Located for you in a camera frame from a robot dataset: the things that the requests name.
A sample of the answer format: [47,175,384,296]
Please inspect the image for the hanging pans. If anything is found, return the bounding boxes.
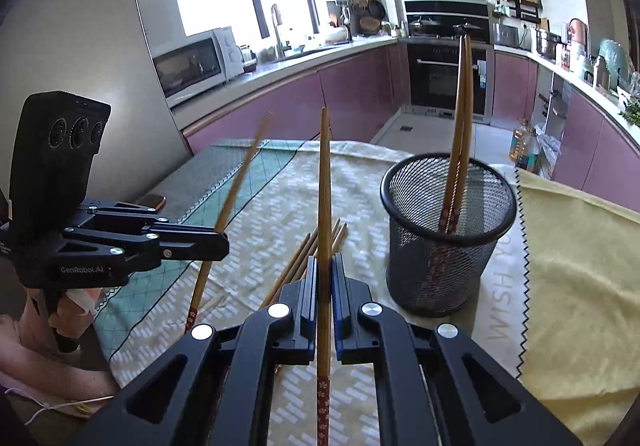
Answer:
[357,0,387,36]

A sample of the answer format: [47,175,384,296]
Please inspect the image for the green leafy vegetables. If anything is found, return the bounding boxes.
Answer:
[622,96,640,128]

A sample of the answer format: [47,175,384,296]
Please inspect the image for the steel stock pot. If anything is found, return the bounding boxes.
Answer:
[535,28,562,59]

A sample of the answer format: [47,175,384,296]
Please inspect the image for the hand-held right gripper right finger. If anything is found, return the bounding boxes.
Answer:
[331,253,583,446]

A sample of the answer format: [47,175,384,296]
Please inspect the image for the pink base cabinets sink side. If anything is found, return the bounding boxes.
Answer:
[182,43,411,154]

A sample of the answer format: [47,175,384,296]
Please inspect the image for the black built-in oven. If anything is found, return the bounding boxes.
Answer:
[406,42,493,116]

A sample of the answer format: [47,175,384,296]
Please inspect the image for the bundle of wooden chopsticks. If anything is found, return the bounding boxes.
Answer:
[448,33,474,233]

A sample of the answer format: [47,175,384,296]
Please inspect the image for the black range hood stove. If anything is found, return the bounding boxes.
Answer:
[404,0,493,44]

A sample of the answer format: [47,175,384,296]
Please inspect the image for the black wall rack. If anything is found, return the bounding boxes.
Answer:
[482,0,544,24]

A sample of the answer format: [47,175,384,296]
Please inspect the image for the chopsticks in mesh holder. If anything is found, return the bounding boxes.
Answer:
[440,35,467,232]

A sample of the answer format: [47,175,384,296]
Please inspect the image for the white microwave oven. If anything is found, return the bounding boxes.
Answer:
[151,26,246,108]

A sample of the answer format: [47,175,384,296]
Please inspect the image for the pink kettle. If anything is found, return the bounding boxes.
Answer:
[567,18,591,48]

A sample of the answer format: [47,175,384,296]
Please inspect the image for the thin white cable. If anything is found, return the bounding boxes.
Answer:
[27,393,117,427]

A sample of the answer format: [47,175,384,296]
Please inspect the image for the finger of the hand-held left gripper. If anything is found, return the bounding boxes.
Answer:
[62,220,230,263]
[75,199,169,228]

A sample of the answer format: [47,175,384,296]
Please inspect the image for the black mesh utensil holder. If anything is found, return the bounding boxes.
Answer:
[380,152,518,318]

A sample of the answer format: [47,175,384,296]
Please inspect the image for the yellow cooking oil bottle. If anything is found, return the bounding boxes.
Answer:
[509,121,536,172]

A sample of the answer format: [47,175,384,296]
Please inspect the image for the metal sink faucet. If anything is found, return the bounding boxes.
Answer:
[270,3,289,58]

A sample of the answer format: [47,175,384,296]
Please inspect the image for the person's left hand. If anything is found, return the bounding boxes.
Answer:
[50,288,100,339]

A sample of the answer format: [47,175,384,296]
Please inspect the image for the person's left forearm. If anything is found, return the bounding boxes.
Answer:
[0,313,121,407]

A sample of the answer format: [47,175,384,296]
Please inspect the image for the black pot with lid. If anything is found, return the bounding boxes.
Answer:
[410,15,441,35]

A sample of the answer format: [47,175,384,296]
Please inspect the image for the smartphone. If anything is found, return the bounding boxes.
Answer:
[135,194,167,213]

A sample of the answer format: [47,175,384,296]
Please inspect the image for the pink base cabinets pot side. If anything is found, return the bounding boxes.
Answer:
[492,51,640,199]

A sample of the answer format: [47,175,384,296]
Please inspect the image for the yellow cloth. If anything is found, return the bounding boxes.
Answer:
[515,168,640,446]

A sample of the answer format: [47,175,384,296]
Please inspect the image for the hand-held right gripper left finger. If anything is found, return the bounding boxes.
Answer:
[65,255,319,446]

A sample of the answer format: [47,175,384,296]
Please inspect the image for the beige and teal patterned tablecloth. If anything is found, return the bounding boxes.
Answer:
[94,138,525,446]

